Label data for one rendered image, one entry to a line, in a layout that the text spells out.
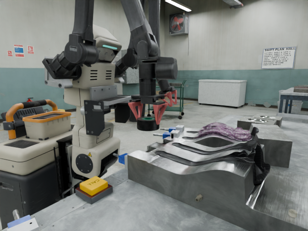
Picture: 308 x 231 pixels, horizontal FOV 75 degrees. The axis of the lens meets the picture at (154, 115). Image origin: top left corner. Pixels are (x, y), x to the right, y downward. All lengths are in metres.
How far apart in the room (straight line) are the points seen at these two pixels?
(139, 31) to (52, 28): 5.88
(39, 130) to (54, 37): 5.38
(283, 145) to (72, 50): 0.86
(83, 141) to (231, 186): 0.72
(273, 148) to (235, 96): 6.42
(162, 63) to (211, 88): 6.96
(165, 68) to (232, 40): 7.74
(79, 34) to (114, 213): 0.59
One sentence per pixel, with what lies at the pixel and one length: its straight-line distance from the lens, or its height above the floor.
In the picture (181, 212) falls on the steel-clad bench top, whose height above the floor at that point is 0.80.
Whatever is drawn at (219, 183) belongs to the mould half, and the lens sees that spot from 0.55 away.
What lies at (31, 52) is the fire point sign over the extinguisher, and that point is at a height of 1.70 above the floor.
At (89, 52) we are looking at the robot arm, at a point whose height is 1.23.
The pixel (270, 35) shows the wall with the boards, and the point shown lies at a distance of 8.03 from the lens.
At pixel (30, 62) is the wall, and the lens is 6.15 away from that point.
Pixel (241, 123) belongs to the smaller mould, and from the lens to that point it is 1.38.
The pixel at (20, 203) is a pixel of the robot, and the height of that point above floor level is 0.55.
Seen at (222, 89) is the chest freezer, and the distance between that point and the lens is 7.45.
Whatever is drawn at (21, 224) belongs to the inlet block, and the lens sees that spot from 0.55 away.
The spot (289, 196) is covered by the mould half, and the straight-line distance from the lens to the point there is 0.64.
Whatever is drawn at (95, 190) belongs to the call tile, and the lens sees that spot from 0.64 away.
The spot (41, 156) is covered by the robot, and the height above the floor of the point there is 0.76.
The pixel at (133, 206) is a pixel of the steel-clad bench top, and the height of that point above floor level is 0.80.
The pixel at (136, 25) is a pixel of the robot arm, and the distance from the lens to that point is 0.69.
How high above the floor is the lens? 1.16
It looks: 12 degrees down
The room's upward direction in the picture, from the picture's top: straight up
